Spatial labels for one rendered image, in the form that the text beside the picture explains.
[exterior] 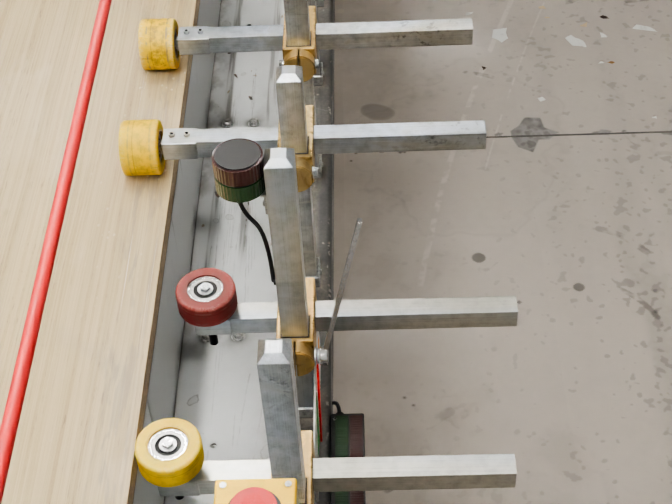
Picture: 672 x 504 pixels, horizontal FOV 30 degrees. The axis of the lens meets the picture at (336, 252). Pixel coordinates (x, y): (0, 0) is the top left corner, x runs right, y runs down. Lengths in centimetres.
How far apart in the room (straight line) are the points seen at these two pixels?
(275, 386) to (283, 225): 25
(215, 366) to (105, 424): 43
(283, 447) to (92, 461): 25
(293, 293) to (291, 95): 28
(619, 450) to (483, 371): 33
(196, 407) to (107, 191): 35
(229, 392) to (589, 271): 125
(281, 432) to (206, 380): 56
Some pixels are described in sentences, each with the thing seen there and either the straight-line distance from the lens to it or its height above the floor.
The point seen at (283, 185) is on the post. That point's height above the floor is 114.
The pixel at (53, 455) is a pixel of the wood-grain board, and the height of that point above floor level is 90.
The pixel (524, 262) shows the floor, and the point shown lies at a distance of 295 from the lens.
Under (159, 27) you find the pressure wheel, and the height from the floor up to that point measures 98.
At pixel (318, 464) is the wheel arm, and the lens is 155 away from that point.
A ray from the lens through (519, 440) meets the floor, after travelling 263.
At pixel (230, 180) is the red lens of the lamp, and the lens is 144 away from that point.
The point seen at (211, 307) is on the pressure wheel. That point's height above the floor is 91.
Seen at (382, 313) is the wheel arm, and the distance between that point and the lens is 168.
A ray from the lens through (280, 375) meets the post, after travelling 131.
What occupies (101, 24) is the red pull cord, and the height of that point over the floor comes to 164.
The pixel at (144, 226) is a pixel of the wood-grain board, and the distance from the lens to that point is 178.
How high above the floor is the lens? 212
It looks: 46 degrees down
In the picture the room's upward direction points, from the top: 3 degrees counter-clockwise
